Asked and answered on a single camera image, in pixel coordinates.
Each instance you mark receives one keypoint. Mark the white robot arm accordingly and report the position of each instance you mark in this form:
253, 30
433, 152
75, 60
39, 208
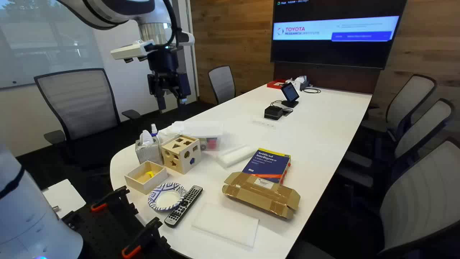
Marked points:
102, 10

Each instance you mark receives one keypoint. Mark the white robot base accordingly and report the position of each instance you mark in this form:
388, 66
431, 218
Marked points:
26, 211

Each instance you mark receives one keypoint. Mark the small black box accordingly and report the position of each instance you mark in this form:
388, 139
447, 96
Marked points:
273, 113

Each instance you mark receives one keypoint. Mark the wooden lid with shape holes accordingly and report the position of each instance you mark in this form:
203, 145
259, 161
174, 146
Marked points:
180, 145

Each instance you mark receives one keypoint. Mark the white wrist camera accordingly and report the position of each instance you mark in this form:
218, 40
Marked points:
131, 51

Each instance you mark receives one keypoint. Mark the flat cardboard box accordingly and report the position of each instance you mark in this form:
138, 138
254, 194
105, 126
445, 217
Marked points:
260, 195

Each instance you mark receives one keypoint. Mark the blue white paper plate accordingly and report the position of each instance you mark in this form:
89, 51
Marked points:
165, 197

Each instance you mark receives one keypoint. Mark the white paper roll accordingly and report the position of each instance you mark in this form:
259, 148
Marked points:
234, 156

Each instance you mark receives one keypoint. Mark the clear plastic bag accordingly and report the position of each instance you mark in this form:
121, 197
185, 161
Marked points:
201, 132

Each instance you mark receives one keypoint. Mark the red object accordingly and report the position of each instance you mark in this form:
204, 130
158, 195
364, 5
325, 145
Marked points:
274, 84

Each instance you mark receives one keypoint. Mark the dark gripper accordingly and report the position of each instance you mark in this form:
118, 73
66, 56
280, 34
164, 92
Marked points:
165, 70

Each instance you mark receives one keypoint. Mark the wooden shape sorter box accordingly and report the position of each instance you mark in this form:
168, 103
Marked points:
181, 161

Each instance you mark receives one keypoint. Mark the whiteboard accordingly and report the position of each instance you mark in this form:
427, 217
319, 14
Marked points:
43, 38

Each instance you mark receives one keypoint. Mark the shallow wooden tray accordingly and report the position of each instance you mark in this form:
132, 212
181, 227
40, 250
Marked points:
145, 176

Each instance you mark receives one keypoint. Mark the grey mesh office chair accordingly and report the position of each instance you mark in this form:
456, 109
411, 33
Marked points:
79, 103
221, 84
421, 202
418, 130
407, 103

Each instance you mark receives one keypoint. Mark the wall mounted tv screen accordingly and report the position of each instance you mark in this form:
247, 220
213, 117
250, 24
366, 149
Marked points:
335, 31

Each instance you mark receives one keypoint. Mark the white foam sheet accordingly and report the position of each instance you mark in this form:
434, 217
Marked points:
224, 224

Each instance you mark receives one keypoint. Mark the black remote control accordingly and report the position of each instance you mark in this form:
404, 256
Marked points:
182, 207

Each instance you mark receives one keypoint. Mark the blue book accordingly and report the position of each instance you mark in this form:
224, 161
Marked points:
266, 166

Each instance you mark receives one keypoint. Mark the black orange clamp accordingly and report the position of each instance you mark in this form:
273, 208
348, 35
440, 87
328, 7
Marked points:
144, 240
112, 198

